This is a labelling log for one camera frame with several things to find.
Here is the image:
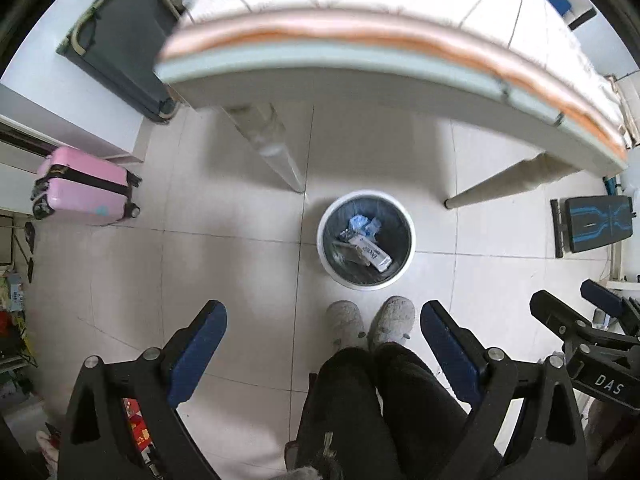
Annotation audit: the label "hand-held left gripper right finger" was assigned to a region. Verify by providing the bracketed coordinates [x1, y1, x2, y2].
[420, 300, 587, 480]

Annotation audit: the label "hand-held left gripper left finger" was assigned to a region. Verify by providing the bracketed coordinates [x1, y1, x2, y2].
[59, 299, 229, 480]

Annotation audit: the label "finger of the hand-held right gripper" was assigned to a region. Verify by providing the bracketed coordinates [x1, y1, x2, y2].
[529, 289, 601, 343]
[579, 279, 640, 335]

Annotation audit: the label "white trash bin black liner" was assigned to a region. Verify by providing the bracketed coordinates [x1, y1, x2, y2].
[317, 189, 417, 290]

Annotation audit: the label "person's right forearm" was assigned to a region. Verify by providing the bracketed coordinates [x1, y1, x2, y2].
[584, 400, 640, 476]

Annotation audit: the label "grey fluffy slipper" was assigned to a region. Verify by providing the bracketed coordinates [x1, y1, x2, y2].
[325, 300, 369, 349]
[368, 295, 416, 349]

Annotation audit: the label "black blue step platform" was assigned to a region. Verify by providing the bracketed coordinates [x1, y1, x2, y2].
[549, 194, 636, 259]

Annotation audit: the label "person's legs in black trousers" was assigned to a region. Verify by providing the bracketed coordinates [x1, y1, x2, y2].
[284, 342, 482, 480]

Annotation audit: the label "red packet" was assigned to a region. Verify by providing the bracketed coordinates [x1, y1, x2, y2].
[123, 398, 153, 458]

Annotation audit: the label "white carton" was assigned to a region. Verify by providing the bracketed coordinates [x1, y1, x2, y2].
[349, 236, 393, 273]

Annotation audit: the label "blue crumpled wrapper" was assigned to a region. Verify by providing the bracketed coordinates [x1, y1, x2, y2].
[349, 215, 384, 239]

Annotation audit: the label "cluttered storage rack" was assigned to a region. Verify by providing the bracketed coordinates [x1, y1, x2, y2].
[0, 210, 40, 413]

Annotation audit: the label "pink suitcase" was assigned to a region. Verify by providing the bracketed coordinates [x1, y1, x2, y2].
[31, 146, 143, 227]

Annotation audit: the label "white cabinet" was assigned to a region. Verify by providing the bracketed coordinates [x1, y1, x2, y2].
[0, 0, 146, 163]

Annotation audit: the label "white table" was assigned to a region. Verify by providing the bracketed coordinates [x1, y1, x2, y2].
[152, 0, 640, 211]

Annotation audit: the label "dark grey suitcase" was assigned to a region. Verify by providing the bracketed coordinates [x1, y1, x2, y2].
[56, 0, 182, 124]

